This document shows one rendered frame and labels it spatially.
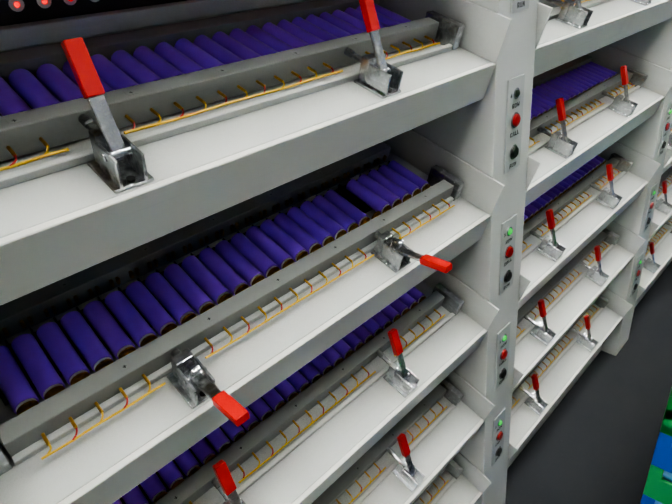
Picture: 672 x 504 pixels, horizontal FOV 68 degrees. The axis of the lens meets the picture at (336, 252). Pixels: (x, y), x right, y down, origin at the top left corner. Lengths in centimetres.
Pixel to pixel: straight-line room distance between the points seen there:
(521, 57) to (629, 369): 111
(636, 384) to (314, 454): 111
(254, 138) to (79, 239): 15
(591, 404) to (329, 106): 119
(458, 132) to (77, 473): 56
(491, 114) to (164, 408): 49
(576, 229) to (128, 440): 90
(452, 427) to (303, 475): 36
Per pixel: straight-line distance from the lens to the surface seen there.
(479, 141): 69
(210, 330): 48
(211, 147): 40
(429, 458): 88
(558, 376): 133
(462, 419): 94
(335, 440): 65
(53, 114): 41
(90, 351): 48
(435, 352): 76
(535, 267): 96
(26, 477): 46
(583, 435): 142
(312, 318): 51
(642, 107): 123
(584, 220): 114
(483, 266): 76
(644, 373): 163
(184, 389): 46
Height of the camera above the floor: 103
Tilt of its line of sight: 28 degrees down
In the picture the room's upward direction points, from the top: 8 degrees counter-clockwise
